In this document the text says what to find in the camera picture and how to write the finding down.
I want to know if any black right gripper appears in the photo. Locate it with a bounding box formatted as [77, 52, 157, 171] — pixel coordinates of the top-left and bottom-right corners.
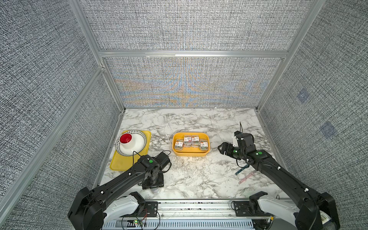
[217, 142, 247, 162]

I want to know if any yellow flat tray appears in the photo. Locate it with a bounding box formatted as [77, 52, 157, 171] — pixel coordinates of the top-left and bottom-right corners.
[110, 130, 151, 171]

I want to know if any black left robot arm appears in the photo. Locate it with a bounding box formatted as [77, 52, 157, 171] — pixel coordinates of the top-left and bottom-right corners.
[68, 152, 170, 230]

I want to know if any rectangular paper clip box four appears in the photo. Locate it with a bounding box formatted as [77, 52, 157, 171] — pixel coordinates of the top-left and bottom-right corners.
[200, 140, 209, 151]

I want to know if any yellow plastic storage box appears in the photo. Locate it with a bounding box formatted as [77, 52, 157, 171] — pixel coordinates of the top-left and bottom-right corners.
[172, 132, 210, 157]

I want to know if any white cup red inside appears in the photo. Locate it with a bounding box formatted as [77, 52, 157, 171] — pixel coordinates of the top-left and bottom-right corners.
[119, 133, 135, 149]

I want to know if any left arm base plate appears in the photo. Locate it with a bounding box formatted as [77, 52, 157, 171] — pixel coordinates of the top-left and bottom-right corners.
[134, 201, 158, 217]

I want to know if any white patterned plate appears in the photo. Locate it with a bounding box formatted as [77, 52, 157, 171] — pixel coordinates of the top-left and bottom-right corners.
[116, 130, 147, 156]

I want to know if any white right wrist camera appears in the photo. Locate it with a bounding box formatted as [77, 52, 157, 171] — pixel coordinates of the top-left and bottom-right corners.
[232, 136, 239, 147]

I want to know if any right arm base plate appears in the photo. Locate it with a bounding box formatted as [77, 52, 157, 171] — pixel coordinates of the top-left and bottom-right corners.
[231, 201, 256, 217]

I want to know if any rectangular paper clip box three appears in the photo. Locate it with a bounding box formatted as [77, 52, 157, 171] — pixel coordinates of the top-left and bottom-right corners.
[191, 135, 200, 147]

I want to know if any rectangular paper clip box two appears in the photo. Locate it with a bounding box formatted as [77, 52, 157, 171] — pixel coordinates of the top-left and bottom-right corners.
[184, 135, 192, 148]

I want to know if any green handled fork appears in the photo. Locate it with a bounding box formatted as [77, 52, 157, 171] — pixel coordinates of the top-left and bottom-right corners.
[235, 165, 250, 175]

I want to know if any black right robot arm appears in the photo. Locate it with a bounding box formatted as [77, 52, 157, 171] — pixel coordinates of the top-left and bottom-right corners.
[218, 131, 340, 230]

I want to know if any pink handled fork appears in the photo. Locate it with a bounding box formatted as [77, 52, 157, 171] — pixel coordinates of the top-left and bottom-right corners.
[238, 170, 256, 185]

